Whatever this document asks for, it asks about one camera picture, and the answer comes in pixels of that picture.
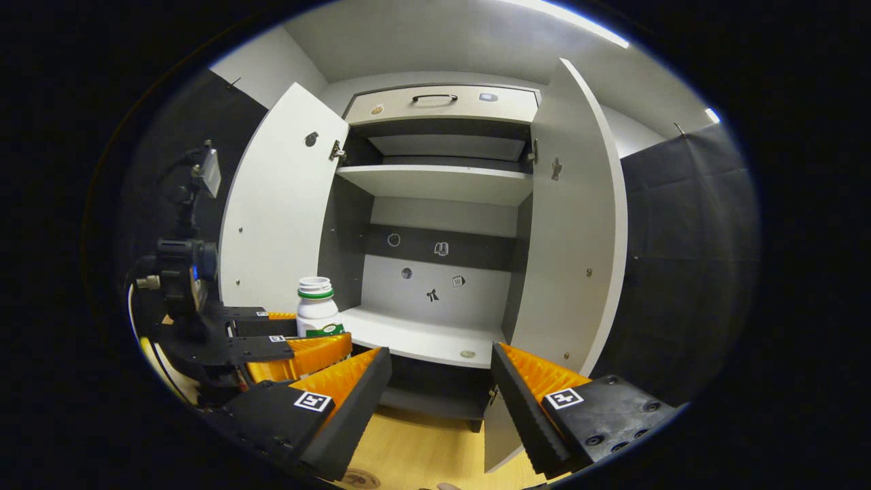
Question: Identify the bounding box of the beige cabinet drawer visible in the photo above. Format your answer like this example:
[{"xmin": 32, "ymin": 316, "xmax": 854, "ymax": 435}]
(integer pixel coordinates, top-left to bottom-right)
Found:
[{"xmin": 344, "ymin": 84, "xmax": 540, "ymax": 126}]

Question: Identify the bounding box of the white cabinet shelf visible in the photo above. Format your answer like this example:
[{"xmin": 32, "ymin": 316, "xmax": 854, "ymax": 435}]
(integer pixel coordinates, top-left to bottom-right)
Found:
[{"xmin": 335, "ymin": 164, "xmax": 533, "ymax": 207}]

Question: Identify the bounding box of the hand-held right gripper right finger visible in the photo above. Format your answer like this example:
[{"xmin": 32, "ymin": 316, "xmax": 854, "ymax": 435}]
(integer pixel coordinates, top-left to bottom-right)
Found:
[{"xmin": 490, "ymin": 342, "xmax": 683, "ymax": 479}]

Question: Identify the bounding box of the black backdrop cloth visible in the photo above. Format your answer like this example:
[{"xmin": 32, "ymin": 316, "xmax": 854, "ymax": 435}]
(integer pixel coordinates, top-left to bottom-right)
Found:
[
  {"xmin": 119, "ymin": 68, "xmax": 269, "ymax": 321},
  {"xmin": 592, "ymin": 122, "xmax": 761, "ymax": 409}
]

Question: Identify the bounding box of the long ceiling strip light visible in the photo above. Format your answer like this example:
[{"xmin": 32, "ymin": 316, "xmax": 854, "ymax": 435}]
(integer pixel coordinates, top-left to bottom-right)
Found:
[{"xmin": 500, "ymin": 0, "xmax": 631, "ymax": 50}]

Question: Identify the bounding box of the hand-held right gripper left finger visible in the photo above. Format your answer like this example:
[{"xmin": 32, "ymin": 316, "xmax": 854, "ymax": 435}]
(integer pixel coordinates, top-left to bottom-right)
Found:
[{"xmin": 221, "ymin": 346, "xmax": 394, "ymax": 483}]

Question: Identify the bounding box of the grey and white cabinet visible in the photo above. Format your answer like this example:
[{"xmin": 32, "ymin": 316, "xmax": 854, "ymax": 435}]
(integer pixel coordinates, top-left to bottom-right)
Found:
[{"xmin": 316, "ymin": 71, "xmax": 545, "ymax": 433}]

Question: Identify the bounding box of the white plastic bottle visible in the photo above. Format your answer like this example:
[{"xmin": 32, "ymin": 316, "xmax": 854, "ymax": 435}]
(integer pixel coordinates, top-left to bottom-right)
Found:
[{"xmin": 296, "ymin": 276, "xmax": 346, "ymax": 339}]

